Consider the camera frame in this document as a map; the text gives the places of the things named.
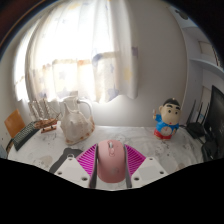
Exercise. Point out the dark keyboard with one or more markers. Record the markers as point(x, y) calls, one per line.
point(26, 135)

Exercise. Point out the white printed desk mat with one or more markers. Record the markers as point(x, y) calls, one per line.
point(140, 141)

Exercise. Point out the white star-print curtain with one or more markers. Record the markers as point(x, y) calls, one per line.
point(83, 50)

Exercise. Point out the black computer monitor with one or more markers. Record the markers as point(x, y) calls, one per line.
point(216, 113)

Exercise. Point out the white wall shelf unit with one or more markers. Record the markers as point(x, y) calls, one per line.
point(203, 63)

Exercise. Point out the black desk device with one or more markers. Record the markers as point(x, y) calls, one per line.
point(208, 150)

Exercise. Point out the orange chair back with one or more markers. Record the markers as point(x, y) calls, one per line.
point(14, 123)

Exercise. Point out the black router with antennas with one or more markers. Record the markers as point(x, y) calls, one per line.
point(196, 128)

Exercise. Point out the pink computer mouse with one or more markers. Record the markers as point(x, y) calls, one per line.
point(111, 163)

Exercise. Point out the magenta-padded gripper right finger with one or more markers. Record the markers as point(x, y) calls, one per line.
point(146, 170)

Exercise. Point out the grey cat-shaped mouse pad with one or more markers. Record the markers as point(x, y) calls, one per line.
point(61, 160)

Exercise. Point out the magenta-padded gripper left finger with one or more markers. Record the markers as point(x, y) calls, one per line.
point(75, 170)

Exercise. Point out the cartoon boy figure clock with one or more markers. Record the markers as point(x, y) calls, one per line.
point(168, 121)

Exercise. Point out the wooden model sailing ship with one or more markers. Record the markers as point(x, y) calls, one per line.
point(46, 123)

